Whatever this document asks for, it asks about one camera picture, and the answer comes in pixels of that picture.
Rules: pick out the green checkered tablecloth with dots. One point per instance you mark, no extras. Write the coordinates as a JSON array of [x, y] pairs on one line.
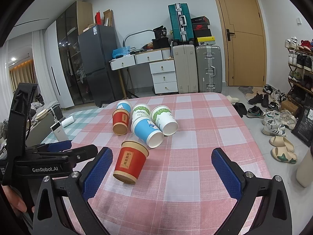
[[77, 121]]

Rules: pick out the glass door cabinet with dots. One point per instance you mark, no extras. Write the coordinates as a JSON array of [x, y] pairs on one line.
[[69, 25]]

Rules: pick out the blue paper cup near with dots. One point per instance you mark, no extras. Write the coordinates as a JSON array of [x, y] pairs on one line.
[[146, 130]]

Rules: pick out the green paper cup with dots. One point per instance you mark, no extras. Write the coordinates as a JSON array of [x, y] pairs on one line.
[[164, 120], [140, 110]]

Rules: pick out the beige slipper pair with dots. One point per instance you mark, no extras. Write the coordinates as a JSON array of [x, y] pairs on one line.
[[283, 150]]

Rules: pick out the white drawer desk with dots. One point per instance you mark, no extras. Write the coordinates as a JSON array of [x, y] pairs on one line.
[[162, 68]]

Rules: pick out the stacked shoe boxes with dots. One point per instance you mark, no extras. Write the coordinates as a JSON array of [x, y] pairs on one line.
[[202, 31]]

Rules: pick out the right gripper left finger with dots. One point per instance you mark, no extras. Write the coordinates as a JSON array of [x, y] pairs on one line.
[[50, 213]]

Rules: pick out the dark grey refrigerator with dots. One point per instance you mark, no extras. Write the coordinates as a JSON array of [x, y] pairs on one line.
[[96, 47]]

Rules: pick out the shoe rack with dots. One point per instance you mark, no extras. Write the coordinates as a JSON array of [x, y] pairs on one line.
[[300, 65]]

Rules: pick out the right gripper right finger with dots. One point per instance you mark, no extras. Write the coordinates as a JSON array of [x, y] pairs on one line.
[[273, 215]]

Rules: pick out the green paper cup right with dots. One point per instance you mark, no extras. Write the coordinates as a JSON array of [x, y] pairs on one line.
[[164, 120]]

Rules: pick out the person's left hand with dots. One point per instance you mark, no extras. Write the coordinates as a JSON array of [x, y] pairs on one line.
[[14, 198]]

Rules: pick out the white power bank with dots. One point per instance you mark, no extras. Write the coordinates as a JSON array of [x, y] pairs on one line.
[[59, 132]]

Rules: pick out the black sneaker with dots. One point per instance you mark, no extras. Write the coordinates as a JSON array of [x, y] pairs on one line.
[[255, 112]]

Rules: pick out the red paper cup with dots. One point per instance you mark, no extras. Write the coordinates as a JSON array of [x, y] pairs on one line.
[[120, 121], [130, 162]]

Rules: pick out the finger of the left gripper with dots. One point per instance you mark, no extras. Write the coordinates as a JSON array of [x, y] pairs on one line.
[[59, 146], [80, 154]]

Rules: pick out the wooden door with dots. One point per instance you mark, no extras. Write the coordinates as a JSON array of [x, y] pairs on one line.
[[244, 42]]

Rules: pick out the blue paper cup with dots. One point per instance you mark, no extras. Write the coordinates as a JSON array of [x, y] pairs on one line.
[[146, 130], [124, 104]]

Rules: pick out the white sneaker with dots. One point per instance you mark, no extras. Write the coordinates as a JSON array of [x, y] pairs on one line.
[[273, 130]]

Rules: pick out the silver suitcase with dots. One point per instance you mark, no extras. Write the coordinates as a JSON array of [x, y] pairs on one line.
[[209, 68]]

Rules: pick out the beige suitcase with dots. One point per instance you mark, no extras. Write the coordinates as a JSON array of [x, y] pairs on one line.
[[186, 68]]

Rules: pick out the blue paper cup far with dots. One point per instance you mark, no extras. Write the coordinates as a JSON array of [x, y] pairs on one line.
[[124, 104]]

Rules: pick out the pink checkered tablecloth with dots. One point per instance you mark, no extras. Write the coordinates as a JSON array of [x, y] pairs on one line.
[[178, 190]]

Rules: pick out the teal suitcase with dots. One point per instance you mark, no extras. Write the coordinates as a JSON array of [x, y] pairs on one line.
[[181, 23]]

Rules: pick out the blue plastic bag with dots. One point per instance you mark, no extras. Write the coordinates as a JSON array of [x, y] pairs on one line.
[[120, 52]]

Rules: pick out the green paper cup left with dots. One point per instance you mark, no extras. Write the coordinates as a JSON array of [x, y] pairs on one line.
[[140, 110]]

